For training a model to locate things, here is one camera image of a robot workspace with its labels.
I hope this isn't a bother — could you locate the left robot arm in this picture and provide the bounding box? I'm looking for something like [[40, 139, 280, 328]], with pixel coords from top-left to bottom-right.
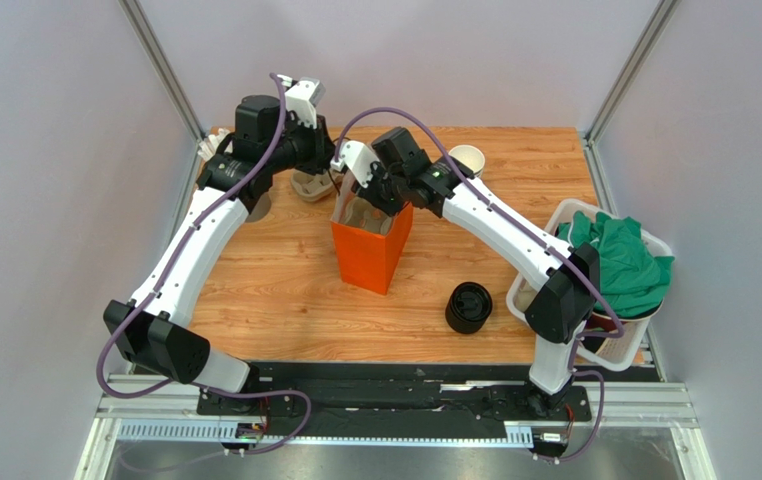
[[103, 93, 334, 393]]

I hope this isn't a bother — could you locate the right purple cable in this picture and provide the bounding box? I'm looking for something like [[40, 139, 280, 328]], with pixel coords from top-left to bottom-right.
[[334, 106, 627, 464]]

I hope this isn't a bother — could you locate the pulp cup carrier tray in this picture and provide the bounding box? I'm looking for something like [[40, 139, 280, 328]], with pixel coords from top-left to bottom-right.
[[340, 197, 394, 235]]

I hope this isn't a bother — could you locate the left aluminium frame post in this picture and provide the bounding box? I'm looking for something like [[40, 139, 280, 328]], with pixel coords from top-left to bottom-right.
[[118, 0, 205, 139]]

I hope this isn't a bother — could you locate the orange paper bag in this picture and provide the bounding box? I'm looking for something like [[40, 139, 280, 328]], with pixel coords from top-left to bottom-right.
[[330, 179, 414, 295]]

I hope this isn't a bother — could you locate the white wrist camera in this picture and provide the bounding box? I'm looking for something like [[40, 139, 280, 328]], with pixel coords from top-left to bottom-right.
[[329, 140, 382, 193], [277, 74, 326, 129]]

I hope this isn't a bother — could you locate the stack of black lids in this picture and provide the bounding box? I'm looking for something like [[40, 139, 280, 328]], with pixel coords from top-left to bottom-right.
[[445, 282, 493, 335]]

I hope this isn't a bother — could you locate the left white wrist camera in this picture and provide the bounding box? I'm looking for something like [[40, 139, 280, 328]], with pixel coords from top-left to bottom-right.
[[277, 74, 326, 129]]

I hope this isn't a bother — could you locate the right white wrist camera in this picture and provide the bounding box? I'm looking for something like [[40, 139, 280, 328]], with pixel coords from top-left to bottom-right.
[[329, 140, 382, 193]]

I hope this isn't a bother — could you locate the grey straw holder cup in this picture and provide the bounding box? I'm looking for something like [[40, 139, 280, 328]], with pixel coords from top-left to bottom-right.
[[246, 194, 272, 223]]

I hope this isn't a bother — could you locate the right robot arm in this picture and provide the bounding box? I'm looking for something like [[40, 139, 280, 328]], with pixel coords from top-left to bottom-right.
[[331, 127, 600, 418]]

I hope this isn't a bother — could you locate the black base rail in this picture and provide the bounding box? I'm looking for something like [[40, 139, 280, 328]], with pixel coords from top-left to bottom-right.
[[193, 361, 597, 440]]

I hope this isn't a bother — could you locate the dark red cloth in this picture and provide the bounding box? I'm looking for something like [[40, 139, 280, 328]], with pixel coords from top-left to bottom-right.
[[585, 309, 657, 332]]

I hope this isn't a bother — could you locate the aluminium frame post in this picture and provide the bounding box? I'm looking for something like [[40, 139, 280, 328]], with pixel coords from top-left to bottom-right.
[[585, 0, 681, 145], [118, 0, 205, 139]]

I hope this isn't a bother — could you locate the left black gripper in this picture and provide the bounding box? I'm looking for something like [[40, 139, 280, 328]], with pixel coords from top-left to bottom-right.
[[264, 112, 337, 177]]

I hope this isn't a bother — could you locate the right aluminium frame post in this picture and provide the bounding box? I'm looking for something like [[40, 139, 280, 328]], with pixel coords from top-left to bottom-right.
[[585, 0, 681, 145]]

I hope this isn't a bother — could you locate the stack of paper cups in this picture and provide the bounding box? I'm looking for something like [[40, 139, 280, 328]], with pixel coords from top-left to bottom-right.
[[448, 144, 486, 178]]

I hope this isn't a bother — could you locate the green cloth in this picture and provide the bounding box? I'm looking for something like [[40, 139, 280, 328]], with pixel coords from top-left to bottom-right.
[[556, 210, 675, 319]]

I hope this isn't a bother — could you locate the aluminium front frame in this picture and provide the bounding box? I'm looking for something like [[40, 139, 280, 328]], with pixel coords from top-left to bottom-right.
[[74, 326, 718, 480]]

